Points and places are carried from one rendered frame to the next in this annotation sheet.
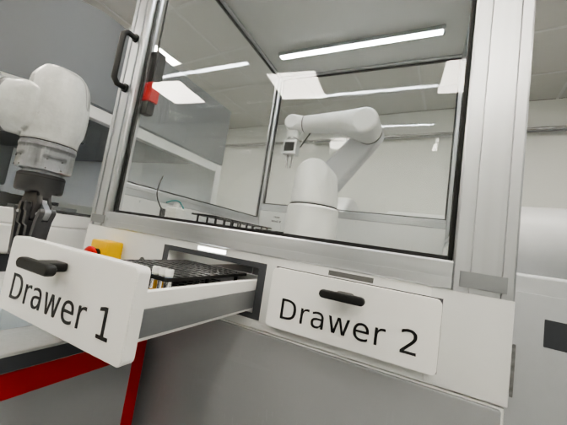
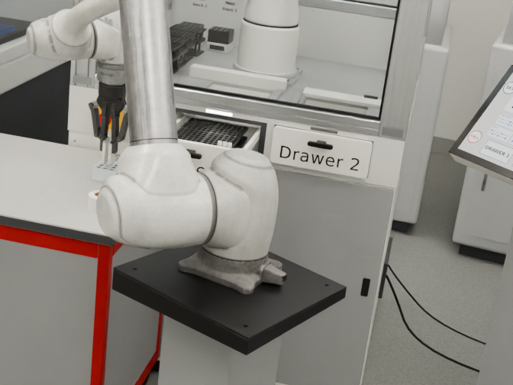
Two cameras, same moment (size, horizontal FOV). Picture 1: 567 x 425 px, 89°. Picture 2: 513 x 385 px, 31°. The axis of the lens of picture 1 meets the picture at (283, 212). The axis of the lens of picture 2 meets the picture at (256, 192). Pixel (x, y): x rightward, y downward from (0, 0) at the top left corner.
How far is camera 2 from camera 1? 2.21 m
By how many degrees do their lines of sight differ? 31
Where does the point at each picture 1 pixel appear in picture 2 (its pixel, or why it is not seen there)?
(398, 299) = (350, 143)
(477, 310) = (388, 146)
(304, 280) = (295, 134)
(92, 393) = not seen: hidden behind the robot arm
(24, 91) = (111, 37)
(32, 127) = (117, 58)
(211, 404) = not seen: hidden behind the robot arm
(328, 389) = (311, 192)
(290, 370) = (286, 186)
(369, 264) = (336, 123)
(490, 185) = (401, 82)
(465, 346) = (382, 163)
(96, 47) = not seen: outside the picture
